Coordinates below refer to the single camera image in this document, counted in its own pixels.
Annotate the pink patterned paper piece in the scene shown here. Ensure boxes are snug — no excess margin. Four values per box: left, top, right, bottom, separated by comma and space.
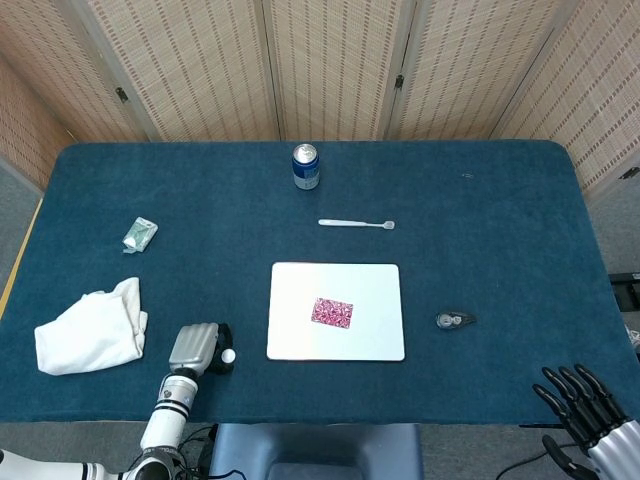
311, 296, 354, 330

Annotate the white cloth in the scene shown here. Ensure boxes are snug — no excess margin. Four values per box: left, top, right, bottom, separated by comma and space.
33, 276, 149, 376

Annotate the white rectangular board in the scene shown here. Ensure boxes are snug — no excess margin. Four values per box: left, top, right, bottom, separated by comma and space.
266, 262, 406, 362

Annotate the woven bamboo folding screen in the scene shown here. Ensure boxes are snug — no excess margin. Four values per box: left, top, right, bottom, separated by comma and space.
0, 0, 640, 194

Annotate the white toothbrush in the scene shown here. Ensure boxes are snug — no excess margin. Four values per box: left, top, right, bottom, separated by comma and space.
318, 218, 396, 231

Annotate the blue silver soda can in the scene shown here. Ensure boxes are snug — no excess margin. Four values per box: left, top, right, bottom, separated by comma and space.
291, 143, 321, 191

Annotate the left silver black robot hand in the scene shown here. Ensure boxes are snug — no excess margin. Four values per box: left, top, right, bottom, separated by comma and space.
168, 322, 237, 376

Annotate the black equipment box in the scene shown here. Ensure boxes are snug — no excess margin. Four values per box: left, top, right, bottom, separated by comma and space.
608, 272, 640, 312

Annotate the blue grey correction tape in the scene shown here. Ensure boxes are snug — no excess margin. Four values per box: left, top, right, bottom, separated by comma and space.
434, 311, 478, 331

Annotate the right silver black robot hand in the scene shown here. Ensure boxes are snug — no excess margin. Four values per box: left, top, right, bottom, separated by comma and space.
532, 363, 640, 480

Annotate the yellow floor tape strip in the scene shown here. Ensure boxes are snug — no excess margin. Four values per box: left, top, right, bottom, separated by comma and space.
0, 197, 44, 321

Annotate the black floor cable bundle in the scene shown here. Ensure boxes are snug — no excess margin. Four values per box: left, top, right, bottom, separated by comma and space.
172, 424, 219, 480

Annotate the blue tablecloth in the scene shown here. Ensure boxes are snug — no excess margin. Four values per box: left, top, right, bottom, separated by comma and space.
0, 139, 626, 426

